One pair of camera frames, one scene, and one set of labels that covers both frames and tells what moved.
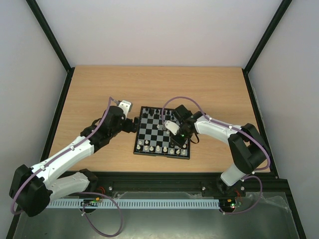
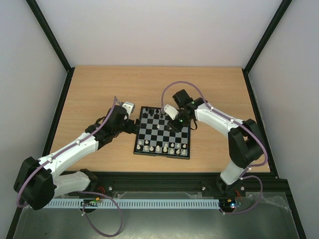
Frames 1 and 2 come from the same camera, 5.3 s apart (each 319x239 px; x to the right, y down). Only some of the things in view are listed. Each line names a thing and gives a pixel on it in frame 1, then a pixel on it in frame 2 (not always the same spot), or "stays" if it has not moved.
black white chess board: [153, 137] stays
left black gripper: [128, 128] stays
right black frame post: [271, 28] stays
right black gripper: [178, 140] → [175, 124]
